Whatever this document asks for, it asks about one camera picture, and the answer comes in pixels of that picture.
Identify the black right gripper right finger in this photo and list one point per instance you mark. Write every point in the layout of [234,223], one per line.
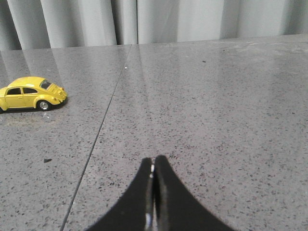
[176,208]

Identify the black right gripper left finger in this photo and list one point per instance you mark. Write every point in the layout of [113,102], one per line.
[134,210]

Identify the yellow toy beetle car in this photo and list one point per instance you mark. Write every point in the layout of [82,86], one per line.
[31,92]

